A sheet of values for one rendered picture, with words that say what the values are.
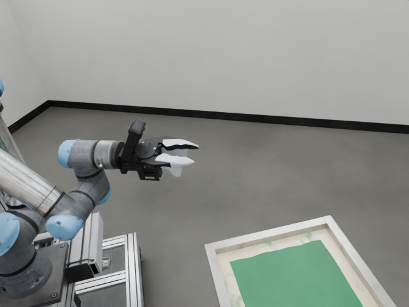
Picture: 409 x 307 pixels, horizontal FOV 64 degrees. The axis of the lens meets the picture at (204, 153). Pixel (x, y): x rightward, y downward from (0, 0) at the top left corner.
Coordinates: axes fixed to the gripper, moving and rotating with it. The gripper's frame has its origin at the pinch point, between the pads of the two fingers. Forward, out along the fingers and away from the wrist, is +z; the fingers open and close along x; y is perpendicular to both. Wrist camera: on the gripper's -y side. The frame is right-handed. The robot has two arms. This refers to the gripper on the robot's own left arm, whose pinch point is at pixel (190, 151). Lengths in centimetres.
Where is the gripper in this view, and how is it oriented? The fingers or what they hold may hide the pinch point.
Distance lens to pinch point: 78.8
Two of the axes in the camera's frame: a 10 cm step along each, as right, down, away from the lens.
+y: 1.2, 7.2, 6.8
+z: 9.8, 0.3, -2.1
